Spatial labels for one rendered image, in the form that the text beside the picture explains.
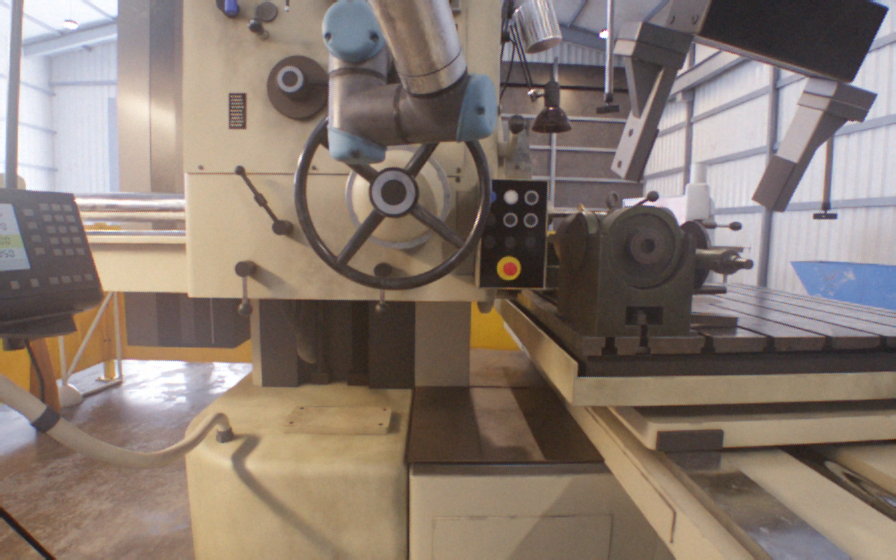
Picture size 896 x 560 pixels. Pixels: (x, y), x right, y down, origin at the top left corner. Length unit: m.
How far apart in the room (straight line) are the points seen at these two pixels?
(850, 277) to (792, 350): 5.68
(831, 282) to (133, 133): 6.96
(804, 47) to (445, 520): 1.26
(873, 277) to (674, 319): 5.87
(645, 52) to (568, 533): 1.29
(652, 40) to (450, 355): 1.59
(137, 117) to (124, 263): 0.68
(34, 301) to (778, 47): 1.03
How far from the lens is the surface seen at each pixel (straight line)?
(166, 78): 2.12
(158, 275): 1.62
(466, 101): 0.53
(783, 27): 0.38
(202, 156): 1.24
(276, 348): 1.91
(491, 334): 3.63
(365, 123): 0.59
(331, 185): 1.13
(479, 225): 0.86
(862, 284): 6.97
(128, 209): 1.73
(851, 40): 0.42
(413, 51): 0.50
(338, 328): 1.93
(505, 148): 1.16
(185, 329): 2.05
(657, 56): 0.35
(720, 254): 1.10
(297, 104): 1.16
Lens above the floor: 1.23
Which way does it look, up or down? 6 degrees down
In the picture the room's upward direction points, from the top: 1 degrees clockwise
